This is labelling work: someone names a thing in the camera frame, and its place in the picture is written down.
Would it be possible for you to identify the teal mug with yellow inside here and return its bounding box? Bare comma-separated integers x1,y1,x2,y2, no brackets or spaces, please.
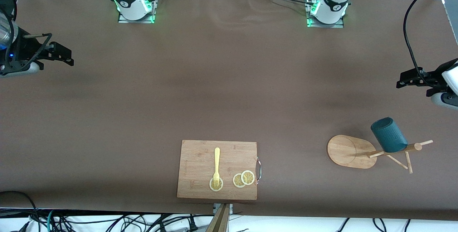
370,117,408,153

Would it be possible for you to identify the brown table cover sheet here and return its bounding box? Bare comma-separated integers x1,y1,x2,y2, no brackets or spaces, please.
0,0,458,222

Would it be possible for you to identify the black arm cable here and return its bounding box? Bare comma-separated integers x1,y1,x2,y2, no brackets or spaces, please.
5,0,53,68
403,0,458,86

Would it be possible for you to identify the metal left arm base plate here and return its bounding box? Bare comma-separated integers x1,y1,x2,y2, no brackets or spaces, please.
307,0,345,28

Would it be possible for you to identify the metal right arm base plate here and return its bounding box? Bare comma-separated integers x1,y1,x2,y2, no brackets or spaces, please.
118,0,156,24

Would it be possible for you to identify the yellow plastic fork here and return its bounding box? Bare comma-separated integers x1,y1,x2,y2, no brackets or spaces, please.
213,148,221,188

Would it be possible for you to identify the wooden post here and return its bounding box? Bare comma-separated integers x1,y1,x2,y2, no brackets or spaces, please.
206,203,230,232

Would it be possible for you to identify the teal floor cable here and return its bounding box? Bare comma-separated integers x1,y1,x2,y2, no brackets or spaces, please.
46,210,56,232

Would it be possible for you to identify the wooden cup rack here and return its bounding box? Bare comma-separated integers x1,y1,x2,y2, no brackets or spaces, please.
327,134,433,174

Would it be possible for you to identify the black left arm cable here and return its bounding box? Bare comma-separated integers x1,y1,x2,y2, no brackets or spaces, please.
403,0,458,86

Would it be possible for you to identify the bamboo cutting board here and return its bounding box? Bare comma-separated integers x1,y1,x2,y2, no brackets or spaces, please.
177,140,262,200

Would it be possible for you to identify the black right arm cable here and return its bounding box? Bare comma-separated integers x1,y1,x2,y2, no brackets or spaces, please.
5,0,53,68

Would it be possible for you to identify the black looped floor cable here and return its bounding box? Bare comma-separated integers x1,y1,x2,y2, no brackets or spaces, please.
0,190,38,232

